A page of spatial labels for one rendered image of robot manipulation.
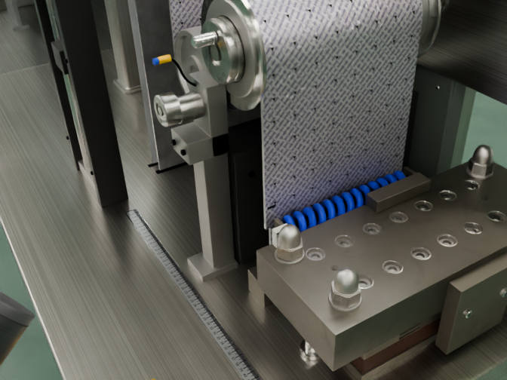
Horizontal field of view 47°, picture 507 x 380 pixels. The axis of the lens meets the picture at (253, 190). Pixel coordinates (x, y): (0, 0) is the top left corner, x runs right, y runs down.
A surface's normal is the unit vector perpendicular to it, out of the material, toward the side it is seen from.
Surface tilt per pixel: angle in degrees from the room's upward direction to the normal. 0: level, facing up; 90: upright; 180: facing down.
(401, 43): 90
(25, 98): 0
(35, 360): 0
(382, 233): 0
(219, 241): 90
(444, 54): 90
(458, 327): 90
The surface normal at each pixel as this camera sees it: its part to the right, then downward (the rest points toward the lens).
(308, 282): -0.03, -0.82
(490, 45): -0.86, 0.32
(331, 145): 0.51, 0.48
